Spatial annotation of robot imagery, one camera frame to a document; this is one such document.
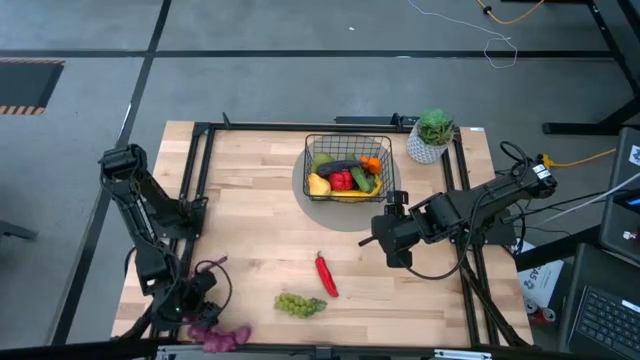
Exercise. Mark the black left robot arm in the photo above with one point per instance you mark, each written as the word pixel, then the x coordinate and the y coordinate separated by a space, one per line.
pixel 142 210

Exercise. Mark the black laptop with keyboard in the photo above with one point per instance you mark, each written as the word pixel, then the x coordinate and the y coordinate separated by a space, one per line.
pixel 605 320

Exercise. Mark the white cardboard box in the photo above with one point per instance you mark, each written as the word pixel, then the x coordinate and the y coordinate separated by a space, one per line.
pixel 540 280

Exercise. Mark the black furniture foot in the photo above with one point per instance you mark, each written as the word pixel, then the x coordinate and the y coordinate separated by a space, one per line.
pixel 15 231

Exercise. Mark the green cucumber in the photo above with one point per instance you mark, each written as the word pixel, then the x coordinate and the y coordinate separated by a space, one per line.
pixel 360 177

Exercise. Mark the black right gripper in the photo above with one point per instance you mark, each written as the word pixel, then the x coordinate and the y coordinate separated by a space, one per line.
pixel 400 232

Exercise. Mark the purple garlic braid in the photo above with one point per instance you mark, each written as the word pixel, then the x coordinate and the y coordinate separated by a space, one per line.
pixel 220 340

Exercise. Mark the black table frame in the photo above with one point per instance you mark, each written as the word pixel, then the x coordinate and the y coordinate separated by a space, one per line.
pixel 325 127

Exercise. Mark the green grape bunch with leaves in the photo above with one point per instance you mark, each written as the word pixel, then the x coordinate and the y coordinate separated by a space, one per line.
pixel 297 305

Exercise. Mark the black desk frame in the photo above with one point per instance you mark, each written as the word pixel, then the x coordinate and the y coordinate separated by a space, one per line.
pixel 575 128

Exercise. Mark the red chili pepper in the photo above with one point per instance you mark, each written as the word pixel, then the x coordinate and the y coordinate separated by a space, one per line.
pixel 326 275

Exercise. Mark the black monitor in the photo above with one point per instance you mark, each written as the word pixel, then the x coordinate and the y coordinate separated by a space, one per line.
pixel 620 210

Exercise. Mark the small orange fruit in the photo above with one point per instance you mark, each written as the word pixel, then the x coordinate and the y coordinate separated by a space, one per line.
pixel 372 165

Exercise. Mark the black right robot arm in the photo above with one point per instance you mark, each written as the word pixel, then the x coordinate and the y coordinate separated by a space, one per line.
pixel 490 195

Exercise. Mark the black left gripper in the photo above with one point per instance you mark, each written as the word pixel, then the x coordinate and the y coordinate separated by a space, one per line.
pixel 185 300

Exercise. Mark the succulent in white patterned pot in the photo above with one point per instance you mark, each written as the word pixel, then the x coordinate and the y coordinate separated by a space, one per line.
pixel 432 132

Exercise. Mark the red bell pepper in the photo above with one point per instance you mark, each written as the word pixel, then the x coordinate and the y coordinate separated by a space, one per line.
pixel 341 181

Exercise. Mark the yellow banana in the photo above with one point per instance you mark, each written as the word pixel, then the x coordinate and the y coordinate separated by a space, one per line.
pixel 355 193

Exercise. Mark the green pear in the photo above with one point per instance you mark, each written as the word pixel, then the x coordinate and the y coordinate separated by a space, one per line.
pixel 321 161

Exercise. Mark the dark purple eggplant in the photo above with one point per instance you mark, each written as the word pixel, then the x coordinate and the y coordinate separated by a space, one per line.
pixel 340 167

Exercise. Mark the red white can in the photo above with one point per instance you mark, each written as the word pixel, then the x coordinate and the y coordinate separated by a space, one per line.
pixel 532 306
pixel 548 316

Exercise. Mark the hazard-striped floor hatch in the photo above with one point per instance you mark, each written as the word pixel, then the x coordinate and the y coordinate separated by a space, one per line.
pixel 25 85

